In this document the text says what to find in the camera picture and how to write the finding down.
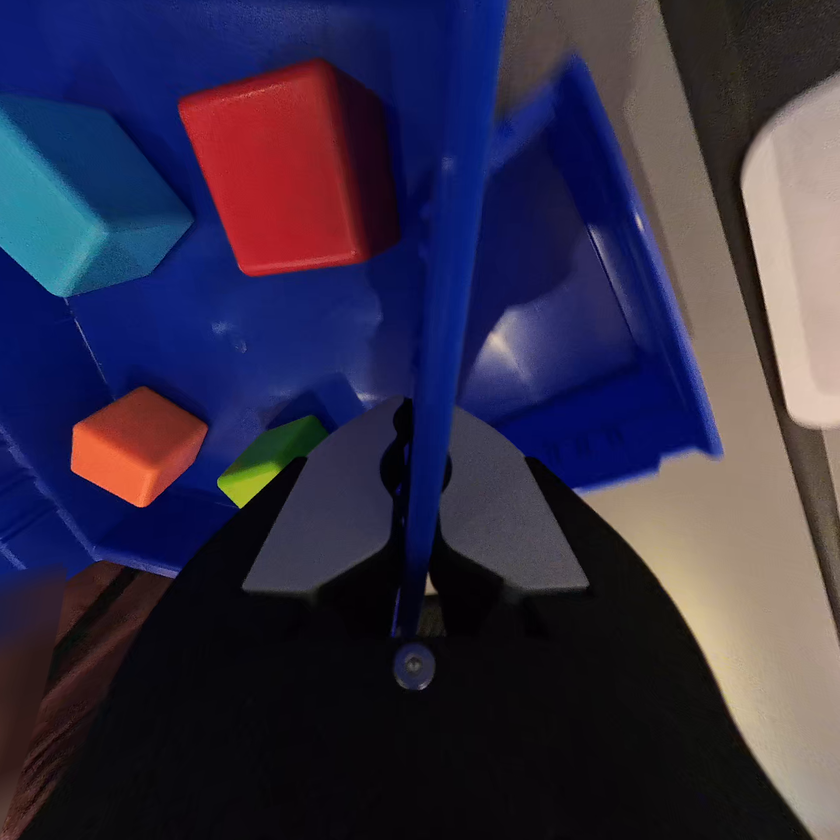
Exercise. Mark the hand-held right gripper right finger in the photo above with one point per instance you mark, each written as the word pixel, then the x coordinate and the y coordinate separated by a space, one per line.
pixel 512 518

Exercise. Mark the green cube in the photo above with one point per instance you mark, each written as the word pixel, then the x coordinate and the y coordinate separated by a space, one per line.
pixel 262 459

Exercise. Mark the white document stand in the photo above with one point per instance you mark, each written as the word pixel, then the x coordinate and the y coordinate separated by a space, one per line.
pixel 800 262

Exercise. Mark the red cube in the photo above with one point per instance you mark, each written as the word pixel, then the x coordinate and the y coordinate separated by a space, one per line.
pixel 282 170

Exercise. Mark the light blue cube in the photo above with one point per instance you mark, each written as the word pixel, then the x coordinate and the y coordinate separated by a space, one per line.
pixel 72 197

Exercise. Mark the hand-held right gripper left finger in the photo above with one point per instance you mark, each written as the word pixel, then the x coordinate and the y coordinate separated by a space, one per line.
pixel 328 525

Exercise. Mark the blue plastic bin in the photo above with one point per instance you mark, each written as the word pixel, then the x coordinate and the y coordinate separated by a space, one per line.
pixel 197 328
pixel 577 328

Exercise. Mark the orange cube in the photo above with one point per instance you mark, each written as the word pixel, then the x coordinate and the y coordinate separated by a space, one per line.
pixel 134 446

